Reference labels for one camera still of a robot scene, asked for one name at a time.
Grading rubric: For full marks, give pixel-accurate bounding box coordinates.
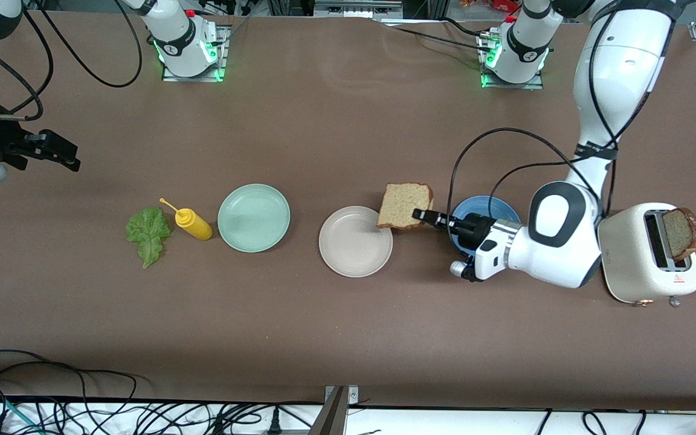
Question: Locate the light crust bread slice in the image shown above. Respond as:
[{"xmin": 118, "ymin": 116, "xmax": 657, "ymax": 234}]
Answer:
[{"xmin": 377, "ymin": 183, "xmax": 434, "ymax": 231}]

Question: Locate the green lettuce leaf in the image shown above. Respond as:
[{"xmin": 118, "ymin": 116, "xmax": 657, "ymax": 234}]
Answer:
[{"xmin": 126, "ymin": 207, "xmax": 172, "ymax": 269}]

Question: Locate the yellow squeeze bottle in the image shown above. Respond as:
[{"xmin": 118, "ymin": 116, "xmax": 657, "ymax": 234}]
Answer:
[{"xmin": 159, "ymin": 198, "xmax": 213, "ymax": 242}]

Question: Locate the dark crust bread slice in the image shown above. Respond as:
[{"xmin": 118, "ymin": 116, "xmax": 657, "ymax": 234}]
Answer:
[{"xmin": 662, "ymin": 207, "xmax": 696, "ymax": 262}]

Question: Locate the blue plate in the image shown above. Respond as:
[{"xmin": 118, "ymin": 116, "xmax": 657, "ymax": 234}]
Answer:
[{"xmin": 451, "ymin": 195, "xmax": 522, "ymax": 254}]

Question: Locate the beige plate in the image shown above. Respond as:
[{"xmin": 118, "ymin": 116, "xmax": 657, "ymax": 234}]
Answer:
[{"xmin": 318, "ymin": 206, "xmax": 394, "ymax": 278}]

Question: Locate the mint green plate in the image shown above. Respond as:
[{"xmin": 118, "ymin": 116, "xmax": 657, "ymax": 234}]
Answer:
[{"xmin": 217, "ymin": 184, "xmax": 291, "ymax": 253}]

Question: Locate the white toaster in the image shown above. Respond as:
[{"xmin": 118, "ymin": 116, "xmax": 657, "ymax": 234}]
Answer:
[{"xmin": 596, "ymin": 202, "xmax": 696, "ymax": 308}]

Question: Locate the grey metal control box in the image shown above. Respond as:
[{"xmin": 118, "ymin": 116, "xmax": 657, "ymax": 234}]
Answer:
[{"xmin": 314, "ymin": 0, "xmax": 403, "ymax": 19}]

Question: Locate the red plastic item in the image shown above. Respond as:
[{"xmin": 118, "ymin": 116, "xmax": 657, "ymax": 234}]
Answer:
[{"xmin": 460, "ymin": 0, "xmax": 521, "ymax": 13}]

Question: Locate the black right arm loop cable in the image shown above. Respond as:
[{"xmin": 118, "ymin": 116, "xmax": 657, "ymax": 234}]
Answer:
[{"xmin": 22, "ymin": 0, "xmax": 143, "ymax": 89}]

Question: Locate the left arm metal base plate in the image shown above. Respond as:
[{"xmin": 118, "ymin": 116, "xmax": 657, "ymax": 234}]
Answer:
[{"xmin": 478, "ymin": 30, "xmax": 545, "ymax": 90}]

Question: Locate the black base power cable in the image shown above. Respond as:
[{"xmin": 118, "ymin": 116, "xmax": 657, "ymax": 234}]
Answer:
[{"xmin": 378, "ymin": 18, "xmax": 494, "ymax": 52}]

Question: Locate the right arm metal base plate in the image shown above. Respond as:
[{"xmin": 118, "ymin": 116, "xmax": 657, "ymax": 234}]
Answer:
[{"xmin": 162, "ymin": 24, "xmax": 229, "ymax": 82}]

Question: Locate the long black looped cable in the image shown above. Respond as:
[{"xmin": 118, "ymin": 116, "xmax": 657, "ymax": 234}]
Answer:
[{"xmin": 0, "ymin": 349, "xmax": 138, "ymax": 402}]

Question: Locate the black cable tangle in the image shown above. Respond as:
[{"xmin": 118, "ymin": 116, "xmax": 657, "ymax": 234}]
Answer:
[{"xmin": 0, "ymin": 362, "xmax": 324, "ymax": 435}]

